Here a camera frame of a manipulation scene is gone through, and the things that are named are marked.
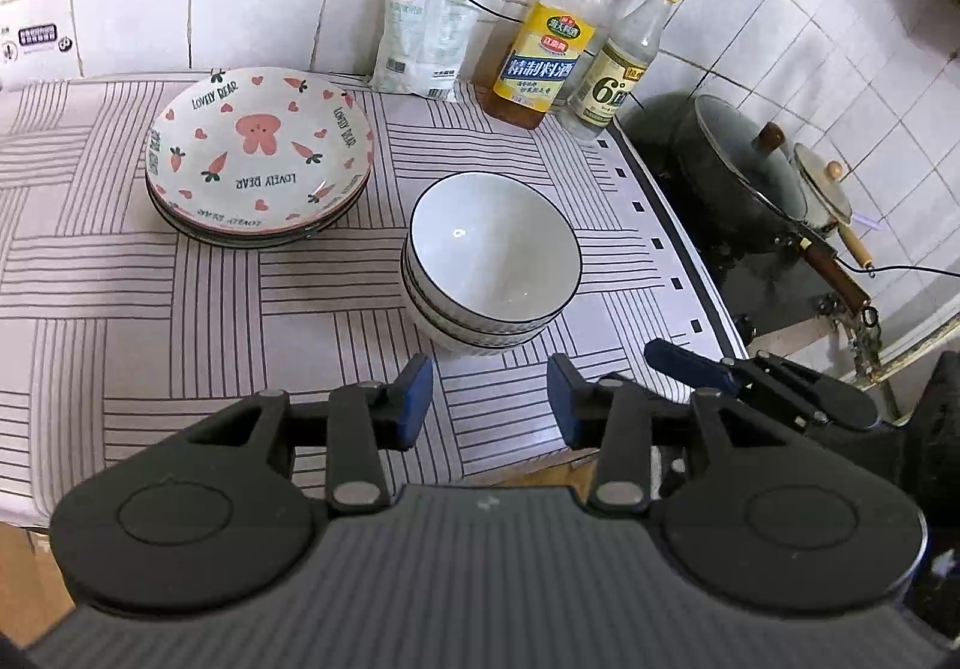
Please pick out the white bowl with dark rim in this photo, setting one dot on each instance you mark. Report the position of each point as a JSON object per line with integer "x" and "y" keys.
{"x": 487, "y": 241}
{"x": 469, "y": 350}
{"x": 450, "y": 328}

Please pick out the black stove top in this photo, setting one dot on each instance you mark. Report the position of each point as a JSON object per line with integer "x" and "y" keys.
{"x": 765, "y": 294}

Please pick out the white seasoning bag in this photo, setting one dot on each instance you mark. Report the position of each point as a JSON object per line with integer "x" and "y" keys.
{"x": 405, "y": 39}

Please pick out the glass lid with wooden knob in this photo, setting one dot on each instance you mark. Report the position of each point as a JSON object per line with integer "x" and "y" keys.
{"x": 742, "y": 151}

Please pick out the striped tablecloth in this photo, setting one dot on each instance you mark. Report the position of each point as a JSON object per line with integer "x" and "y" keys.
{"x": 112, "y": 339}

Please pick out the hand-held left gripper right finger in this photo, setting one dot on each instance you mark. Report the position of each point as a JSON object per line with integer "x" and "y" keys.
{"x": 562, "y": 400}

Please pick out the small cream pot with lid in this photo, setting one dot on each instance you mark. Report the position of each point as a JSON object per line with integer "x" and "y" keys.
{"x": 821, "y": 185}

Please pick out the pink bunny print plate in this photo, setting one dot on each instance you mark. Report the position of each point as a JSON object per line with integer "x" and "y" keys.
{"x": 262, "y": 136}

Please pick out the blue and white wall sticker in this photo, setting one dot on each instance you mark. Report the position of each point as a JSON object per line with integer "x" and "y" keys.
{"x": 37, "y": 35}

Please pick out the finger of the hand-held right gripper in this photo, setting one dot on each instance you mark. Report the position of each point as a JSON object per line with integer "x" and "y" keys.
{"x": 679, "y": 360}

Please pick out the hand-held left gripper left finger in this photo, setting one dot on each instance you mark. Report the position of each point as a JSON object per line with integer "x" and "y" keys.
{"x": 416, "y": 400}

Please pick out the clear seasoning bag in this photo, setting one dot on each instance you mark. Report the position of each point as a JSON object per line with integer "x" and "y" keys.
{"x": 457, "y": 39}

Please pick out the yellow label cooking wine bottle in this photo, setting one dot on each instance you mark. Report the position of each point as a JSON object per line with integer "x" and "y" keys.
{"x": 540, "y": 61}

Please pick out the clear vinegar bottle yellow cap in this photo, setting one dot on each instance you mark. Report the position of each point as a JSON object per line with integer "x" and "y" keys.
{"x": 611, "y": 85}

